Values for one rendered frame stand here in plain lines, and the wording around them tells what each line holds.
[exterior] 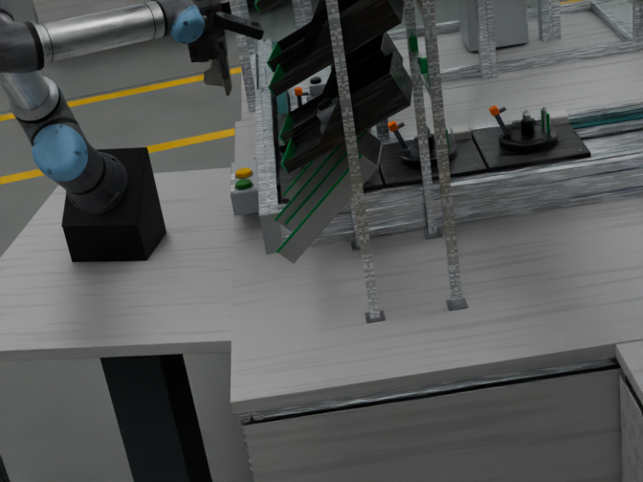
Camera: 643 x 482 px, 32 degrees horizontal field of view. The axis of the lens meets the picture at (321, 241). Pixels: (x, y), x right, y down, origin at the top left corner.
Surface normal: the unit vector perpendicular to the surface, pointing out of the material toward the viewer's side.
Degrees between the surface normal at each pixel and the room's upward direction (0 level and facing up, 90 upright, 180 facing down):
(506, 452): 90
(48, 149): 50
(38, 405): 0
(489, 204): 90
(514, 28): 90
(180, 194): 0
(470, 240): 0
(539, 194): 90
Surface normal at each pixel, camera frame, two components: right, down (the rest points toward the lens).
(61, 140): -0.18, -0.21
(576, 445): 0.07, 0.44
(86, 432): -0.14, -0.88
